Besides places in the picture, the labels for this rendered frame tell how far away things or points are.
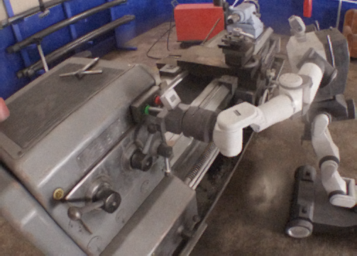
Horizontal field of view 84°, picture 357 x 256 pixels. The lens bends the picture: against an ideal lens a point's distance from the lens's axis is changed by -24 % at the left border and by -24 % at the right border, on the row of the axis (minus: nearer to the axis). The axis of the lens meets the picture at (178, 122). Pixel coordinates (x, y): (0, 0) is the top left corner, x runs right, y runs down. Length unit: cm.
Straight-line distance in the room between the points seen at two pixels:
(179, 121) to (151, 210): 45
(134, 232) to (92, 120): 48
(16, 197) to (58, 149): 17
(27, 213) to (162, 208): 58
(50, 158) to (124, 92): 31
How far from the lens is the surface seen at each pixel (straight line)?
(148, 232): 100
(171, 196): 107
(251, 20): 262
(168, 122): 70
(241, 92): 170
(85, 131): 69
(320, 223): 186
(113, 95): 76
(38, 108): 82
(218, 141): 67
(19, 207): 67
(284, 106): 72
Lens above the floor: 168
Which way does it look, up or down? 38 degrees down
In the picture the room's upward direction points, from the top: 8 degrees counter-clockwise
